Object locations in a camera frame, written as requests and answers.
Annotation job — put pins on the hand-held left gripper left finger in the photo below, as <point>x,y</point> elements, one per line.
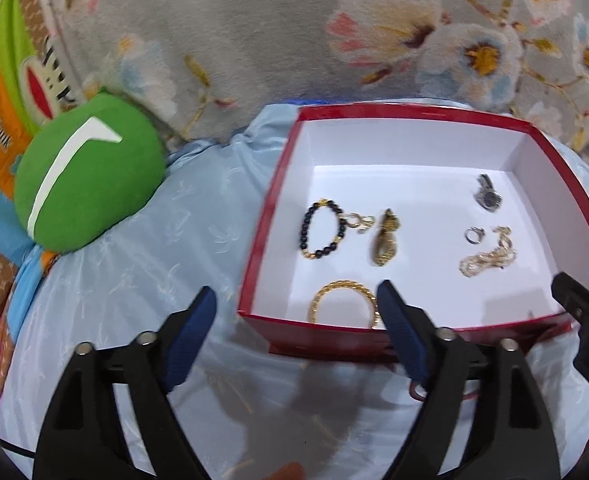
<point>194,330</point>

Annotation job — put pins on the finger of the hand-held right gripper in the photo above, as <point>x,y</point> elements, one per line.
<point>576,300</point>

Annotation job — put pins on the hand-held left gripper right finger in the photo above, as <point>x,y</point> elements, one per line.
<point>399,320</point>

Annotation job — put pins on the gold hoop earrings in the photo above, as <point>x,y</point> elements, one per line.
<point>350,216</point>

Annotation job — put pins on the silver wristwatch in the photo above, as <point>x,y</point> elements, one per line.
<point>489,199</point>

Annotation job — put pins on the red cardboard box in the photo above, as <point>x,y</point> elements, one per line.
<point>414,170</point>

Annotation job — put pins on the light blue satin cloth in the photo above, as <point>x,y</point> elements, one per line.
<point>174,240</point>

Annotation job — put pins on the green round pillow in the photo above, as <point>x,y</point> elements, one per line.
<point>89,185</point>

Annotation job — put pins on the grey floral blanket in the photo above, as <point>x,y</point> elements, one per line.
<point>274,35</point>

